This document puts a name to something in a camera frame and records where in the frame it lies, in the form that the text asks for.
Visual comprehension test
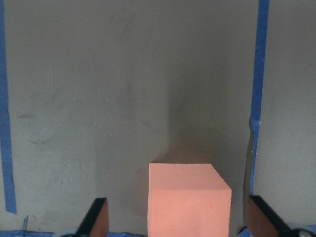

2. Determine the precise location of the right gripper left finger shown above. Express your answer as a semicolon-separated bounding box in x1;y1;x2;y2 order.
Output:
55;197;109;237

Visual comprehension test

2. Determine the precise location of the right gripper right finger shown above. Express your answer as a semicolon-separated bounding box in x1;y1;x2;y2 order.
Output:
247;196;316;237

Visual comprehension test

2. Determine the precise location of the orange foam block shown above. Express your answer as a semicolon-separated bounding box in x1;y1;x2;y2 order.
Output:
147;163;232;237

